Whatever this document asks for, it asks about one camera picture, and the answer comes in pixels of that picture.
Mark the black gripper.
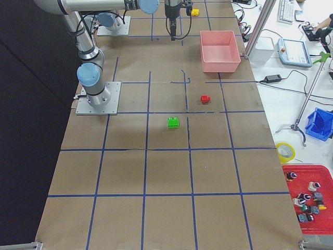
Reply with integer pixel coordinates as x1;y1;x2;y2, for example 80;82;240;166
164;0;193;41

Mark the yellow toy block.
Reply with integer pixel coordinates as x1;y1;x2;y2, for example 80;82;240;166
191;9;200;17

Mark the red toy block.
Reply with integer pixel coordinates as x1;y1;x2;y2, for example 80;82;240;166
200;95;211;105

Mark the green toy block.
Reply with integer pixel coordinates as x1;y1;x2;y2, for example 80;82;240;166
168;117;180;129

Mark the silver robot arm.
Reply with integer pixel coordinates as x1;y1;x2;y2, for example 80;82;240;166
35;0;159;107
97;1;193;41

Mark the pink plastic box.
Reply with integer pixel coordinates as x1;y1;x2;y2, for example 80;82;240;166
200;31;241;73

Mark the white square container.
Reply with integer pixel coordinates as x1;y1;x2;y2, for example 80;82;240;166
250;37;275;63

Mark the white keyboard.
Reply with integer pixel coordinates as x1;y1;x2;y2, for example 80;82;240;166
277;0;296;24

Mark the black power adapter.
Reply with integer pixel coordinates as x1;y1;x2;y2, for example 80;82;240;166
263;74;282;83

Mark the robot teach pendant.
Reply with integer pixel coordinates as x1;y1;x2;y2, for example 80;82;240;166
277;38;312;68

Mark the reacher grabber tool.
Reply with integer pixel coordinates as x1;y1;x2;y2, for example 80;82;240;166
275;52;330;147

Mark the yellow tape roll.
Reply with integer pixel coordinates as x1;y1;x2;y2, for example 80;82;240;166
276;142;296;164

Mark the blue storage bin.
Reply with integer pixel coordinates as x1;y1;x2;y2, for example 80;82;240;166
305;108;332;142

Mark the red plastic tray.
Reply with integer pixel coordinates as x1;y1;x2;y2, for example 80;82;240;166
283;165;332;235

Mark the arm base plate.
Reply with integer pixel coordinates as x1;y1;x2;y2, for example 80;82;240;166
75;82;122;115
97;16;131;36

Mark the aluminium frame post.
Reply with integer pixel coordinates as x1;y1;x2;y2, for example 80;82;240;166
244;0;276;59

